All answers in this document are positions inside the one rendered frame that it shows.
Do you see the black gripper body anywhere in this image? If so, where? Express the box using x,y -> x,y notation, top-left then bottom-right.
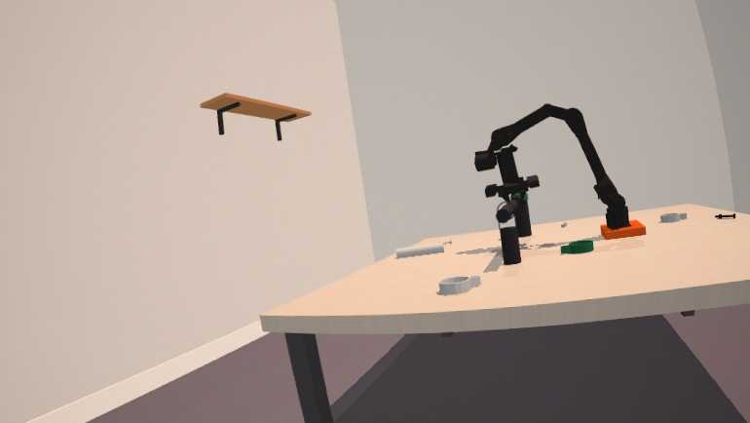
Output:
485,164 -> 540,197

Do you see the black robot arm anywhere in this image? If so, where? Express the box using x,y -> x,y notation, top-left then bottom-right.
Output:
474,103 -> 631,230

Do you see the beige cylinder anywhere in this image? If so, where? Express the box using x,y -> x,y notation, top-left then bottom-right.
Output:
396,243 -> 444,258

